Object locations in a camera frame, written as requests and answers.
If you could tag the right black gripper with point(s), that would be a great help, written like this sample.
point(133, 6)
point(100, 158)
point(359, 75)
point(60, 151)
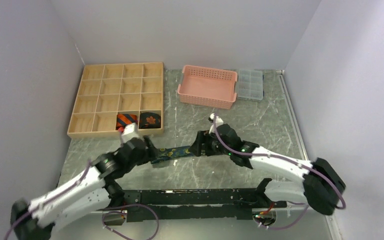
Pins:
point(204, 137)

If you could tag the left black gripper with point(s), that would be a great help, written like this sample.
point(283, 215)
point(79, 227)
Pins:
point(149, 153)

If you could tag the blue yellow floral tie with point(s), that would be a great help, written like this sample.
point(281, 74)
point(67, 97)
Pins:
point(166, 154)

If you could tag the orange navy striped tie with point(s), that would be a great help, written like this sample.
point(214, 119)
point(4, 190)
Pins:
point(124, 119)

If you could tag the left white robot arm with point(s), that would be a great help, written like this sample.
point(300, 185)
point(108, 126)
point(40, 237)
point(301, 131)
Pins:
point(95, 188)

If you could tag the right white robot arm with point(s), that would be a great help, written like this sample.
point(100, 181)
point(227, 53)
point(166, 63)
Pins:
point(314, 183)

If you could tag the dark rolled tie orange leaf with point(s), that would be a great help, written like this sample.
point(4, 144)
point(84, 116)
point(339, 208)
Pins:
point(150, 120)

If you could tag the pink plastic basket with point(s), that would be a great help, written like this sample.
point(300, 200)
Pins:
point(210, 87)

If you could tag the wooden compartment tray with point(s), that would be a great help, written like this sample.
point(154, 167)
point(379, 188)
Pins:
point(106, 90)

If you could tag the clear plastic organizer box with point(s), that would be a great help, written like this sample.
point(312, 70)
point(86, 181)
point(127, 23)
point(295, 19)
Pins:
point(250, 84)

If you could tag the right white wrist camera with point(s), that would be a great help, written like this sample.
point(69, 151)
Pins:
point(215, 120)

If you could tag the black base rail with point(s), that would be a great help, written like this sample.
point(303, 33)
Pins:
point(182, 204)

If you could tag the aluminium frame rail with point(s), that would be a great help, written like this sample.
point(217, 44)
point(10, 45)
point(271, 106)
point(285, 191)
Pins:
point(312, 198)

